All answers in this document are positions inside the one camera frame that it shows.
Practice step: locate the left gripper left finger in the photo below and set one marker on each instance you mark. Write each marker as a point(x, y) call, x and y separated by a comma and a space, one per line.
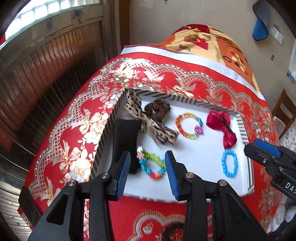
point(119, 172)

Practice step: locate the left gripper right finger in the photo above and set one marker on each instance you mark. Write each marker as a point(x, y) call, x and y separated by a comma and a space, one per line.
point(176, 173)

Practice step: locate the striped white jewelry tray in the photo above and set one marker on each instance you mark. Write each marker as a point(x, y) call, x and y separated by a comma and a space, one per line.
point(202, 156)

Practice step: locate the floral sheet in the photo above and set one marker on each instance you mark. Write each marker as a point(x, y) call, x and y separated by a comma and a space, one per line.
point(286, 209)

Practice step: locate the wooden chair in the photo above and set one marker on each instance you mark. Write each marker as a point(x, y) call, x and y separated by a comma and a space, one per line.
point(283, 113)

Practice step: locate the red floral bed cover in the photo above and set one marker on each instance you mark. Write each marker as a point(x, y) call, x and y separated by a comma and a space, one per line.
point(69, 150)

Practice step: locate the leopard print ribbon bow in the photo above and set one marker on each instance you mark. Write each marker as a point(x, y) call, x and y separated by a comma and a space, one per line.
point(159, 133)

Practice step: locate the brown fabric scrunchie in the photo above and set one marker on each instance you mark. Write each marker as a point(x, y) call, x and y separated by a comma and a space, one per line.
point(157, 110)

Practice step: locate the red satin bow clip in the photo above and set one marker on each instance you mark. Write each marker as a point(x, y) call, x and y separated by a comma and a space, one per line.
point(220, 121)

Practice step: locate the wooden slatted headboard panel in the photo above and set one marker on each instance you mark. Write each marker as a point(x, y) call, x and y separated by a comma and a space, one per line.
point(42, 68)

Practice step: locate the orange love print blanket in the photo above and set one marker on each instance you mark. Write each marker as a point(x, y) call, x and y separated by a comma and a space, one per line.
point(210, 43)

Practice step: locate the blue grey hanging cloth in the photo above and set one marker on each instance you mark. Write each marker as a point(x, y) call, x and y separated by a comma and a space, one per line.
point(261, 29)

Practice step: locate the wall poster paper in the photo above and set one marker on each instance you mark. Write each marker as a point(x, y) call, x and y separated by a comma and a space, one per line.
point(291, 72)

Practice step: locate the white wall switch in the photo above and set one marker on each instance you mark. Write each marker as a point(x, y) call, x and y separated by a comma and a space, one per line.
point(276, 34)

